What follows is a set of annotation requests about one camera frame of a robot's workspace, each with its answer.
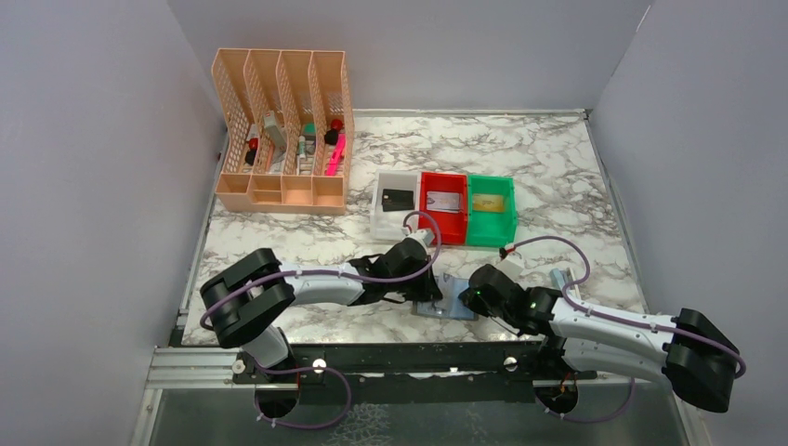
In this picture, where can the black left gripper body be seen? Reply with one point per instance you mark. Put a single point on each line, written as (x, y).
(427, 289)

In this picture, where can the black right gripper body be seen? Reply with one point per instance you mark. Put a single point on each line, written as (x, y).
(470, 303)

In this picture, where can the white plastic bin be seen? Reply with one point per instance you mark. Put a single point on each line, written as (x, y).
(388, 226)

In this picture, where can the grey metal card holder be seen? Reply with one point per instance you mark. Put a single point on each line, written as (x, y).
(450, 307)

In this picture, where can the white magnetic stripe card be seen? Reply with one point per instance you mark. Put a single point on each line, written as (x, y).
(441, 201)

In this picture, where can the red plastic bin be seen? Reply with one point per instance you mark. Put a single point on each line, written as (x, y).
(453, 226)

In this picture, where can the green plastic bin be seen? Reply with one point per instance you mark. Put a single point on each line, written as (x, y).
(492, 217)

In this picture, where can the peach plastic desk organizer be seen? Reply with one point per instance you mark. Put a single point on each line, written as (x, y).
(291, 130)

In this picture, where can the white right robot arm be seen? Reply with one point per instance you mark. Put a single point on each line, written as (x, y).
(686, 351)

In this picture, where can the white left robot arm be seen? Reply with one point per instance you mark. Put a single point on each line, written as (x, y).
(243, 301)

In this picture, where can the black card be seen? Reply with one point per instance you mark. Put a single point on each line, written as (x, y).
(397, 200)

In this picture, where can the gold card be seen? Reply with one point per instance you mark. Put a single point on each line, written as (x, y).
(491, 203)

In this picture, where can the pink highlighter pen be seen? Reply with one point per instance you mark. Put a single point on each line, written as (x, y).
(337, 156)

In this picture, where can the red black stamp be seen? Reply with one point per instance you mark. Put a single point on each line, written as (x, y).
(331, 136)

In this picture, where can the green capped bottle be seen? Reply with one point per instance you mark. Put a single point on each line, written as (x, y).
(308, 134)

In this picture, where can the grey box in organizer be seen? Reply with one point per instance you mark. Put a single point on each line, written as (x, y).
(274, 130)

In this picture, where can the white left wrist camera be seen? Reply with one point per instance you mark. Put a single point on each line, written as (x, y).
(425, 237)

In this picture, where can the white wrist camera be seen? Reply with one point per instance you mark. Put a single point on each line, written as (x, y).
(510, 262)
(425, 237)

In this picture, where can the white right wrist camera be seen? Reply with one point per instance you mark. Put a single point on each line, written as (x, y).
(510, 262)

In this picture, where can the black mounting rail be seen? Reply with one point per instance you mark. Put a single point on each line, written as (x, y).
(332, 374)

